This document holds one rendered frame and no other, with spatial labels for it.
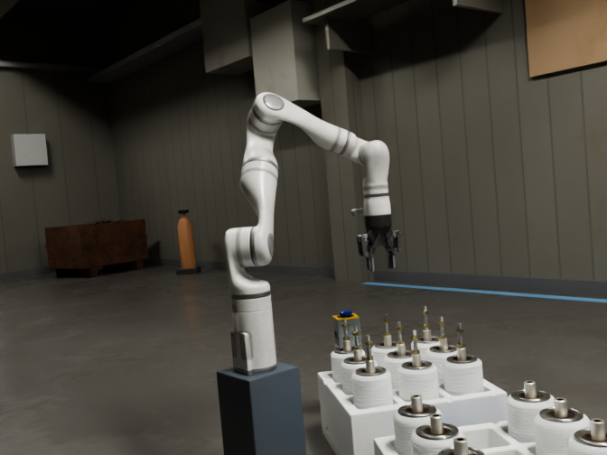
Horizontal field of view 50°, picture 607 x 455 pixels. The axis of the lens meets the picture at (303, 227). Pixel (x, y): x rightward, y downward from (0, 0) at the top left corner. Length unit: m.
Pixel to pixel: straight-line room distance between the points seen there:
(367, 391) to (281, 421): 0.22
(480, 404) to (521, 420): 0.28
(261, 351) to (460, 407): 0.50
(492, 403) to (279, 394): 0.52
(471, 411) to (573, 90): 2.67
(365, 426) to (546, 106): 2.86
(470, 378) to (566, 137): 2.55
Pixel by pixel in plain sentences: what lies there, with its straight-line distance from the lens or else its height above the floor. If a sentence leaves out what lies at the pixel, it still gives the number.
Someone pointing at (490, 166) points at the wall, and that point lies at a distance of 4.31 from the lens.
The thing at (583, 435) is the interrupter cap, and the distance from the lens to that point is 1.24.
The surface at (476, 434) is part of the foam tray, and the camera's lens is 1.47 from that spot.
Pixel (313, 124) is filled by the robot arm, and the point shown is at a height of 0.88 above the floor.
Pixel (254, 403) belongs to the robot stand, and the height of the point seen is 0.25.
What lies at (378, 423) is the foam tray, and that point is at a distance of 1.59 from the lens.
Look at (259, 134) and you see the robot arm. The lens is 1.75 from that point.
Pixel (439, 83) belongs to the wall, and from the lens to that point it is 4.58.
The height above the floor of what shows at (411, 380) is 0.23.
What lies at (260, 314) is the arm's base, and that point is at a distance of 1.49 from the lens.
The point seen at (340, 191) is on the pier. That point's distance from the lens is 5.05.
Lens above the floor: 0.69
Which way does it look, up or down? 3 degrees down
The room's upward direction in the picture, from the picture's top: 5 degrees counter-clockwise
